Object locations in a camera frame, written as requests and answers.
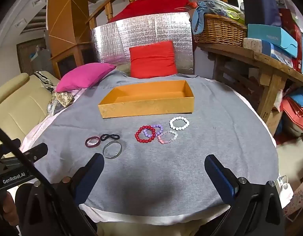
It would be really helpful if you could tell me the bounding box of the navy blue bag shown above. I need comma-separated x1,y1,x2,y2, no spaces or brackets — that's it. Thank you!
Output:
241,0,282,27

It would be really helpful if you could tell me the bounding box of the black cable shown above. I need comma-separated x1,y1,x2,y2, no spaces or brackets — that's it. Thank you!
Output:
0,122,96,236

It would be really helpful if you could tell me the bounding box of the red bead bracelet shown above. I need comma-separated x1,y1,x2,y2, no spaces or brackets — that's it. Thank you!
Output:
135,125,156,143

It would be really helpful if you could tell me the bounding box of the light blue cloth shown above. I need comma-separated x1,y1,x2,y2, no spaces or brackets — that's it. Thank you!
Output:
191,1,216,35

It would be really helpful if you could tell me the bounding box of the silver insulation sheet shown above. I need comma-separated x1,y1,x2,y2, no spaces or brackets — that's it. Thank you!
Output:
91,12,194,75

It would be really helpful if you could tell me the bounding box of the teal cardboard box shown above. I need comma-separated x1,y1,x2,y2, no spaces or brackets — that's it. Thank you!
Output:
247,24,298,52

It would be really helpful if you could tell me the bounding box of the orange wooden cabinet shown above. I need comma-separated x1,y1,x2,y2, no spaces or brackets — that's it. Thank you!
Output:
47,0,91,79

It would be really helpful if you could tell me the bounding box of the red box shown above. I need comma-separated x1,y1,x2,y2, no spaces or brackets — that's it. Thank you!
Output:
279,8,303,73

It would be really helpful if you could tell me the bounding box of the wicker basket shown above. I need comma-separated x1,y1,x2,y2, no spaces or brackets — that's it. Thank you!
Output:
193,13,248,47

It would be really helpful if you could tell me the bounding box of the pink clear bead bracelet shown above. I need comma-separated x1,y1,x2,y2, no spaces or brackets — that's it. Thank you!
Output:
158,130,178,145

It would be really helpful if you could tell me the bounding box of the maroon ring bangle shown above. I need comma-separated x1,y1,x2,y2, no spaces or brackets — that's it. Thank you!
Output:
85,136,102,149

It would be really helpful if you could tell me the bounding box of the black hair tie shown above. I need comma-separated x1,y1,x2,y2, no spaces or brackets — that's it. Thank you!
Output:
100,133,120,142

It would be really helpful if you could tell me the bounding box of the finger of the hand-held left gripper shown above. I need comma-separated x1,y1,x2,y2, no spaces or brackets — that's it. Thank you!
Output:
19,143,48,164
0,139,21,158

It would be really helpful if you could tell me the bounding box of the cream leather sofa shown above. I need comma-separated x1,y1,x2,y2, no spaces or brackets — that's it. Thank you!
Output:
0,71,61,150

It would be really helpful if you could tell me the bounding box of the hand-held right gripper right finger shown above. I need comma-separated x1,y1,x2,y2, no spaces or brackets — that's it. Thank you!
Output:
204,154,290,236

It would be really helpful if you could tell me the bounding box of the magenta pillow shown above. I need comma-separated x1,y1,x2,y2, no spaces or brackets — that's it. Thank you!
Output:
55,63,117,93

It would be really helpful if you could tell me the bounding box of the red pillow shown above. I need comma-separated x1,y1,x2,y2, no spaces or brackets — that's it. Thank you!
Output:
129,40,178,78

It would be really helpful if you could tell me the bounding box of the floral patterned cloth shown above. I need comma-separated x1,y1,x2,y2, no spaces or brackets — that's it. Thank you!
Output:
50,91,75,109

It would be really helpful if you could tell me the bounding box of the white and blue box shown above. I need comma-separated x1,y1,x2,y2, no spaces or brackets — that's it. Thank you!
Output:
243,38,295,68

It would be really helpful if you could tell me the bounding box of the clear plastic bag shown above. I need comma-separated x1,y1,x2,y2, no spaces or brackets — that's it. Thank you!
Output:
191,0,245,22

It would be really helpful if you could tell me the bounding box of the floral paper box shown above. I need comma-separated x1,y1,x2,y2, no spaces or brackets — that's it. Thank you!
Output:
283,177,303,222

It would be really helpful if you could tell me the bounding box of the curved wooden railing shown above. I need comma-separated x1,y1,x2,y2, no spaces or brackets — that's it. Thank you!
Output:
89,0,228,29

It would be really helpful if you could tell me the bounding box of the large red cushion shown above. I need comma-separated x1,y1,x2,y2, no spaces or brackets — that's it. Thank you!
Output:
108,0,195,23

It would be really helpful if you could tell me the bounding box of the purple bead bracelet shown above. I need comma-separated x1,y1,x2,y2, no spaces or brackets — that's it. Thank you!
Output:
143,124,164,138

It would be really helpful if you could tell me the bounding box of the pale pink bedsheet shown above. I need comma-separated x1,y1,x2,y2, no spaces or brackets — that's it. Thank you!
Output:
20,77,293,227

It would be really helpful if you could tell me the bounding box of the dark thin bangle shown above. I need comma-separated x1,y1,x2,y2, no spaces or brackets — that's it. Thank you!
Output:
102,140,123,159

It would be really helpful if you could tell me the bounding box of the person's left hand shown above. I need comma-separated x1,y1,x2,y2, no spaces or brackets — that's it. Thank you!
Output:
0,190,17,228

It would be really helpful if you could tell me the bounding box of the wooden table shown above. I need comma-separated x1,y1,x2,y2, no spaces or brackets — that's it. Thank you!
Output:
197,42,303,123

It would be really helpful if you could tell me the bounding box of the orange cardboard box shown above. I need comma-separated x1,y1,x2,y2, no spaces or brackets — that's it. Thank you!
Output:
98,80,194,119

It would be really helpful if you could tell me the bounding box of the white bead bracelet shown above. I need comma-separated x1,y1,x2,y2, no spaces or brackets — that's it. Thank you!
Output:
169,116,190,131

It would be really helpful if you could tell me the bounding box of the black white patterned cloth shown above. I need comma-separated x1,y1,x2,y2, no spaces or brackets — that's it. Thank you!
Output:
33,71,57,94

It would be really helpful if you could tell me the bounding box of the grey cloth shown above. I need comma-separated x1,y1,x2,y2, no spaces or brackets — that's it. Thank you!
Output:
33,69,280,217

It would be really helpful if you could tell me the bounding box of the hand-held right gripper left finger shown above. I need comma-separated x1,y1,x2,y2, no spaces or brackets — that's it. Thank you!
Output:
16,153,105,236

